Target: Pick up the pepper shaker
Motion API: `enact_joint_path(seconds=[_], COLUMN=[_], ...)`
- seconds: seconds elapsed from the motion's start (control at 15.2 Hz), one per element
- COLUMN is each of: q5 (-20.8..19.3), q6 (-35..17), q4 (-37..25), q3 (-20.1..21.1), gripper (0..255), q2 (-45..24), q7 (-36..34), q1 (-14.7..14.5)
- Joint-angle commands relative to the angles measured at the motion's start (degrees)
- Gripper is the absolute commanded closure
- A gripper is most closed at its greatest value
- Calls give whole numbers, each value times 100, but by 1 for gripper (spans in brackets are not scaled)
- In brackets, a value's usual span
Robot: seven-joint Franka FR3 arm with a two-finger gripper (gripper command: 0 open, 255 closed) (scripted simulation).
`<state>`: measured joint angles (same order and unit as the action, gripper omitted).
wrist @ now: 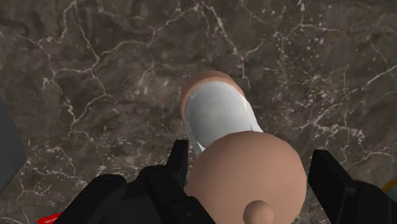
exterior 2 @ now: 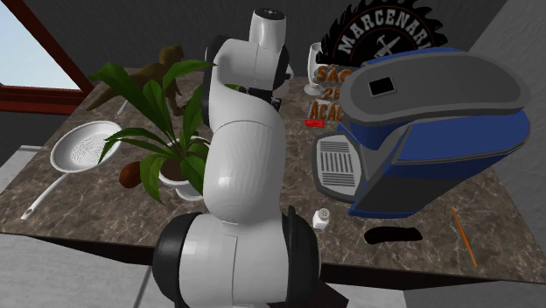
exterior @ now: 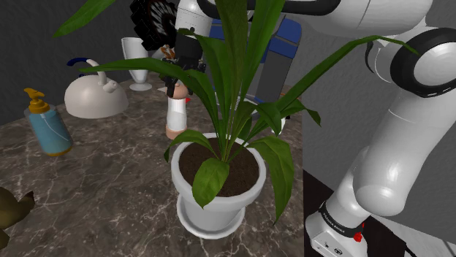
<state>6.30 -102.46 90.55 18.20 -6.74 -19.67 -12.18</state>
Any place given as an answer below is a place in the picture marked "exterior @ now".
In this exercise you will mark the white and wooden pepper mill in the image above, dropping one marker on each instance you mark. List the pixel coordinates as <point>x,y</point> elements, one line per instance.
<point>177,117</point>

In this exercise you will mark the green plant in white pot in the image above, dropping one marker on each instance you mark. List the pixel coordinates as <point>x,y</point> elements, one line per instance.
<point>217,210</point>

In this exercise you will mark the white footed glass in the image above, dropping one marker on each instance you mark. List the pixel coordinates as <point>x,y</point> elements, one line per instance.
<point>137,53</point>

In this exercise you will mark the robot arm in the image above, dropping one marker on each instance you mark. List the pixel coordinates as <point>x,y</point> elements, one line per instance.
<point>399,160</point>

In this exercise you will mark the blue bottle with yellow pump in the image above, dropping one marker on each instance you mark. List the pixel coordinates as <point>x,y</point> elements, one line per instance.
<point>50,128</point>

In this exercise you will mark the olive green toy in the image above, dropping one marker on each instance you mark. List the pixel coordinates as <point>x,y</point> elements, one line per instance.
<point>12,208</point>

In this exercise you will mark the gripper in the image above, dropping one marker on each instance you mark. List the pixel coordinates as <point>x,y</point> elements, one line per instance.
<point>187,50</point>

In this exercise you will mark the blue and grey box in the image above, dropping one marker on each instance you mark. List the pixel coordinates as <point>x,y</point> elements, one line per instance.
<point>278,67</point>

